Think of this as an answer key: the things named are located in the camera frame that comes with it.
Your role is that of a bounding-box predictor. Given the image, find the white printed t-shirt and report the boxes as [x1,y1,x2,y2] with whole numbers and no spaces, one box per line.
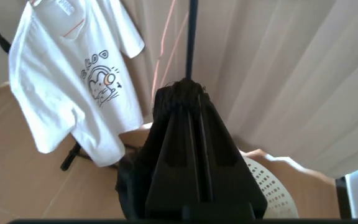
[7,0,145,168]

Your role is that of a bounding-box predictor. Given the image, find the black garment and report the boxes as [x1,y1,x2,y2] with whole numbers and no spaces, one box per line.
[115,77,207,220]

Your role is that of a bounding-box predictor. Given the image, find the black clothes rack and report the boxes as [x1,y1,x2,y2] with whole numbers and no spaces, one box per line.
[0,0,199,172]

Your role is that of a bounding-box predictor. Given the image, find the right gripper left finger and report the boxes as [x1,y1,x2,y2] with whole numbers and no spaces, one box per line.
[144,104,203,219]

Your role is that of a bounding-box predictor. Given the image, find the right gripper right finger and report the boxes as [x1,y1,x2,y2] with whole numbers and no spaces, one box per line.
[196,93,269,219]

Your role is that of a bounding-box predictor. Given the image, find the white curtain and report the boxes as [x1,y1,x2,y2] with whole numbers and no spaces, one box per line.
[0,0,358,180]

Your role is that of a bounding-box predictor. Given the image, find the pink clothes hanger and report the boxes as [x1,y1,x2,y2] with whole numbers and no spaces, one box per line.
[29,0,86,38]
[150,0,190,105]

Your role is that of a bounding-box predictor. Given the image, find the white laundry basket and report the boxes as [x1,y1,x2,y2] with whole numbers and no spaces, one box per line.
[242,155,300,219]

